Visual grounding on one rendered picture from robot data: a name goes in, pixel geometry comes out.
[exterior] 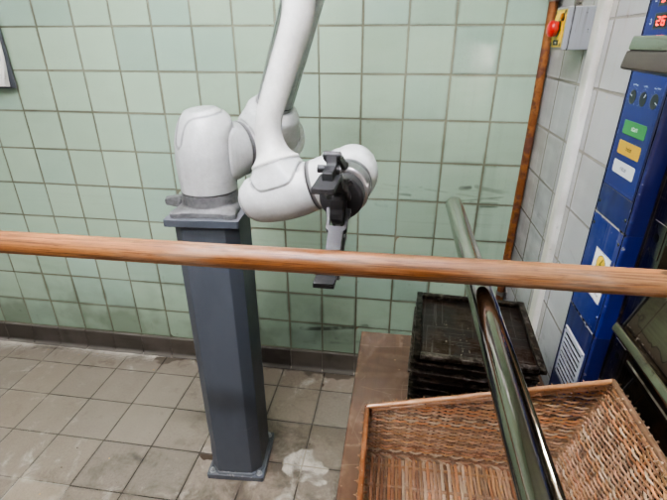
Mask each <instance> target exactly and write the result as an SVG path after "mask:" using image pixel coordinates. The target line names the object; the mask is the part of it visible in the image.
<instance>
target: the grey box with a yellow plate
mask: <svg viewBox="0 0 667 500"><path fill-rule="evenodd" d="M596 10H597V6H569V7H564V8H560V9H558V11H557V12H556V18H555V21H559V31H558V34H557V36H555V37H552V39H551V44H550V47H551V50H587V49H588V46H589V41H590V37H591V32H592V28H593V23H594V19H595V14H596ZM562 13H565V19H564V21H562V20H561V19H560V16H561V14H562Z"/></svg>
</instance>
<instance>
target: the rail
mask: <svg viewBox="0 0 667 500"><path fill-rule="evenodd" d="M628 49H629V50H631V51H648V52H667V35H649V36H634V37H633V39H632V41H631V43H630V45H629V48H628Z"/></svg>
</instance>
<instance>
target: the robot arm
mask: <svg viewBox="0 0 667 500"><path fill-rule="evenodd" d="M324 3H325V0H280V3H279V8H278V12H277V16H276V20H275V25H274V29H273V33H272V38H271V42H270V46H269V51H268V55H267V59H266V63H265V67H264V71H263V75H262V80H261V84H260V88H259V93H258V94H257V95H255V96H254V97H252V98H251V99H249V100H248V102H247V104H246V106H245V108H244V109H243V111H242V112H241V114H240V115H239V117H238V120H236V121H232V120H231V117H230V115H229V114H228V113H227V112H225V111H224V110H223V109H221V108H218V107H216V106H213V105H203V106H196V107H191V108H188V109H186V110H184V111H183V113H182V115H181V116H180V117H179V119H178V122H177V126H176V130H175V139H174V148H175V160H176V168H177V173H178V178H179V182H180V186H181V191H182V193H180V194H173V195H167V196H166V198H165V203H166V205H171V206H176V207H177V208H175V209H173V210H172V211H170V217H171V218H208V219H225V220H233V219H236V218H237V216H236V215H237V213H238V212H239V211H240V209H242V210H243V212H244V213H245V214H246V215H247V216H248V217H250V218H252V219H253V220H255V221H259V222H277V221H285V220H290V219H294V218H298V217H302V216H305V215H308V214H310V213H312V212H314V211H317V210H319V209H324V211H325V212H326V215H327V223H326V231H327V233H328V239H327V246H326V250H339V251H344V245H345V241H346V239H347V236H346V234H345V233H346V232H347V226H348V221H349V219H350V218H351V217H353V216H354V215H356V214H357V213H358V212H359V211H360V210H361V209H362V208H363V207H364V206H365V204H366V203H367V200H368V197H369V195H370V194H371V193H372V191H373V190H374V188H375V186H376V183H377V178H378V167H377V163H376V160H375V158H374V156H373V154H372V153H371V152H370V151H369V150H368V149H367V148H365V147H363V146H361V145H357V144H350V145H345V146H342V147H340V148H337V149H334V150H332V151H324V152H323V155H322V156H319V157H317V158H314V159H312V160H309V161H306V162H304V161H303V160H302V159H301V158H300V154H301V153H302V151H303V149H304V146H305V132H304V128H303V126H302V124H301V123H300V121H299V114H298V112H297V110H296V108H295V106H294V103H295V99H296V96H297V92H298V89H299V86H300V82H301V79H302V76H303V72H304V69H305V66H306V62H307V59H308V55H309V52H310V49H311V45H312V42H313V39H314V35H315V32H316V29H317V25H318V22H319V19H320V16H321V13H322V9H323V6H324ZM246 175H251V178H249V179H246V180H245V181H244V183H243V184H242V186H241V187H240V189H239V191H238V186H237V180H240V179H242V178H243V177H244V176H246ZM331 223H332V225H333V226H331ZM339 279H340V276H332V275H316V276H315V279H314V281H313V288H319V289H332V290H333V289H334V286H335V282H336V280H338V281H339Z"/></svg>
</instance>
